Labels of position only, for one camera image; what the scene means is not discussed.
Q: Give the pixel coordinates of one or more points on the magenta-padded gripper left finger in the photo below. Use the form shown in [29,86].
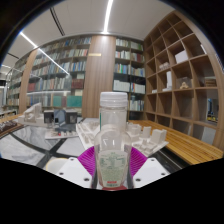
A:
[75,171]

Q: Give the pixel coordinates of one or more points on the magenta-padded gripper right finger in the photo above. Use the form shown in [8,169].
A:
[148,171]

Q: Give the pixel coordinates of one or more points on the clear plastic drink bottle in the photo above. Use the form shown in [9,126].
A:
[112,150]

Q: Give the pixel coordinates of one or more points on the white city block model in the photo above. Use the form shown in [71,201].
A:
[148,140]

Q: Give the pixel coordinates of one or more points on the flat round red coaster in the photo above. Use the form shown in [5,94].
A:
[115,188]

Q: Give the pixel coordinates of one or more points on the curved wooden slatted bench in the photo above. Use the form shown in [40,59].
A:
[180,141]

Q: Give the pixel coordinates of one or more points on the dark cube architectural model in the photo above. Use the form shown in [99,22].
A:
[61,121]

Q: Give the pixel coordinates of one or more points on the white ramp architectural model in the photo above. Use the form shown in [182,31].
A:
[31,116]

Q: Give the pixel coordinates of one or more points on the wooden cubby shelf unit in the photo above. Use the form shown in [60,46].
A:
[181,83]

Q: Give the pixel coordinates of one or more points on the straight ceiling light strip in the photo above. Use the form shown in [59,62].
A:
[107,16]

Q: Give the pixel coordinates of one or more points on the tall wall bookshelf with books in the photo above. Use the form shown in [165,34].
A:
[66,76]

